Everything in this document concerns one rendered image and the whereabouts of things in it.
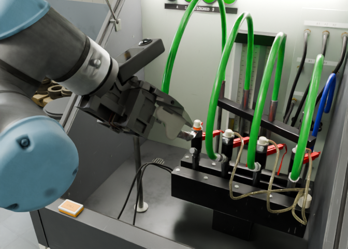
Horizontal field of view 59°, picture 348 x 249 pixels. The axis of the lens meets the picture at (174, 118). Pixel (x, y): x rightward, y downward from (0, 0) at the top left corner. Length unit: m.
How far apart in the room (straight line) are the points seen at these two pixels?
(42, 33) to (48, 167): 0.17
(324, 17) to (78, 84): 0.68
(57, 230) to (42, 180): 0.59
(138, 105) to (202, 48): 0.56
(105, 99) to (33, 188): 0.22
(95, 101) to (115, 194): 0.59
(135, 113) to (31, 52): 0.17
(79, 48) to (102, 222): 0.45
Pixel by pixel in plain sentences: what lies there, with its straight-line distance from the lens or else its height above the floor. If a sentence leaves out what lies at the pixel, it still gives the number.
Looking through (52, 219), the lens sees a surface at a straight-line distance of 0.84.
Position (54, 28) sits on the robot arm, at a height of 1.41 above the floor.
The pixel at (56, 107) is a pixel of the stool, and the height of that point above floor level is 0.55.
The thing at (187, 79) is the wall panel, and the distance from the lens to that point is 1.06.
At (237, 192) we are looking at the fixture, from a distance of 0.78.
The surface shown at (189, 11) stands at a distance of 0.61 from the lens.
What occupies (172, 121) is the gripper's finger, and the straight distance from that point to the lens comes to 0.53.
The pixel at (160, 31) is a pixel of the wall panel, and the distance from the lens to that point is 1.05.
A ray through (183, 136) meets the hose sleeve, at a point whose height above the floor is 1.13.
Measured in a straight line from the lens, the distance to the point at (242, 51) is 0.96.
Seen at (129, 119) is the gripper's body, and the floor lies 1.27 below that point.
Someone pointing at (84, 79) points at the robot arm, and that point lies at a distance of 0.42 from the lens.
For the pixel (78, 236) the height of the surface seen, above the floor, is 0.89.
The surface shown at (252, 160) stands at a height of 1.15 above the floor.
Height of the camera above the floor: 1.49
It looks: 28 degrees down
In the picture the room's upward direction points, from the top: straight up
